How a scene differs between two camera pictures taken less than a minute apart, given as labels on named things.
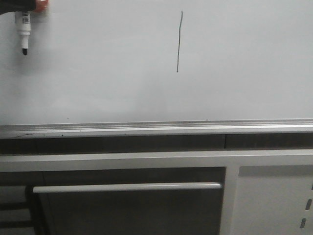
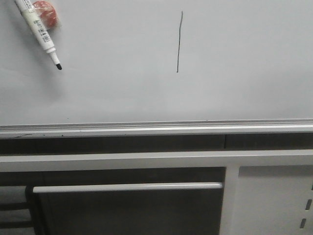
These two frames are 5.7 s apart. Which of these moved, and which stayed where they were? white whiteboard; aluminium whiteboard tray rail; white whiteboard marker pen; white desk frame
Moved: white whiteboard marker pen
Stayed: aluminium whiteboard tray rail; white whiteboard; white desk frame
